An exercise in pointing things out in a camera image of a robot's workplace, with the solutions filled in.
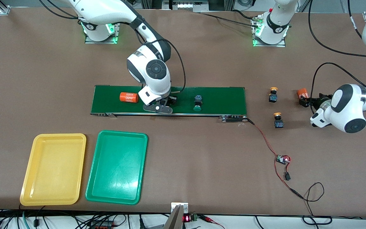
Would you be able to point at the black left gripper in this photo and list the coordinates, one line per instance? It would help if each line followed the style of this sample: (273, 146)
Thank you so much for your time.
(316, 102)

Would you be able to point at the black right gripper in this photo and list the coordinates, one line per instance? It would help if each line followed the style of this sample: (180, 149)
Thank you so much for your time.
(171, 100)

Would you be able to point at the orange cylindrical battery cell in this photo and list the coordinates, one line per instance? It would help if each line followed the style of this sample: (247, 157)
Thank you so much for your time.
(302, 93)
(129, 97)

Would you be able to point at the large green mushroom button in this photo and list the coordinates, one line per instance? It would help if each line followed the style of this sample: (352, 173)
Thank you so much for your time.
(197, 101)

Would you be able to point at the yellow push button switch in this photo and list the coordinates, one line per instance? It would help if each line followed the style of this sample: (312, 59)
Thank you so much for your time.
(272, 97)
(278, 123)

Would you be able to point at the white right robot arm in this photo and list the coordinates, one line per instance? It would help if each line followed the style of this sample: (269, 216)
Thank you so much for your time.
(154, 83)

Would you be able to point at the green conveyor belt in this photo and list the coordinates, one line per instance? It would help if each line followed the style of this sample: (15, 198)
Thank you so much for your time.
(227, 101)

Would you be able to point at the small controller circuit board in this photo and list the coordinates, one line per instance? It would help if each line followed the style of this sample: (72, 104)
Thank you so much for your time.
(282, 159)

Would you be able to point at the small black plug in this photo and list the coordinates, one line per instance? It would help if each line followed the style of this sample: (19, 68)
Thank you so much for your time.
(287, 176)

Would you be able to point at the green plastic tray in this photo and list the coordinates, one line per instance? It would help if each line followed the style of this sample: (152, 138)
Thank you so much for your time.
(118, 165)

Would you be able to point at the red black power lead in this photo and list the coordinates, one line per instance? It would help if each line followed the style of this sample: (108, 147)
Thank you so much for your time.
(295, 191)

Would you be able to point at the white lit device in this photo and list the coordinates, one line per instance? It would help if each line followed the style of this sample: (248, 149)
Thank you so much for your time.
(192, 5)

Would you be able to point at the red digit display module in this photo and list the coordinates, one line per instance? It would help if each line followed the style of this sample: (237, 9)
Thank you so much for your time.
(186, 218)

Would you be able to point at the grey metal stand bar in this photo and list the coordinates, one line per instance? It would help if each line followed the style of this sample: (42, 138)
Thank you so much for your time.
(175, 219)

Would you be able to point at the red clip lead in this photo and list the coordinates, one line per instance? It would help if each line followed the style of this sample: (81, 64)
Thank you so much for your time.
(208, 218)

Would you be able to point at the yellow plastic tray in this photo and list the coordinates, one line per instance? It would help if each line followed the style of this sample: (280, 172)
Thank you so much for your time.
(54, 168)

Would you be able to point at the black power strip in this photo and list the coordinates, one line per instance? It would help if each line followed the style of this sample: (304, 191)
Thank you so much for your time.
(102, 225)

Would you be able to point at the aluminium corner profile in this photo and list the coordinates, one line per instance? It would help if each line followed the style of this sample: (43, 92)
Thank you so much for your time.
(4, 9)

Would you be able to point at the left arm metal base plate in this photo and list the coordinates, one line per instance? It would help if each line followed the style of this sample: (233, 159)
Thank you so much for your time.
(278, 45)

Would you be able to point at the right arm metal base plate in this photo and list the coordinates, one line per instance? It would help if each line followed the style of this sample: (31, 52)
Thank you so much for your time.
(106, 42)

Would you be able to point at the aluminium frame structure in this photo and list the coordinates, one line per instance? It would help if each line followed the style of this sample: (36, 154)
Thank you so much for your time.
(167, 4)

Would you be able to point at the silver mounting bracket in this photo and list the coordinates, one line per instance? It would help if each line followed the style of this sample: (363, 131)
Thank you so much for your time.
(174, 205)

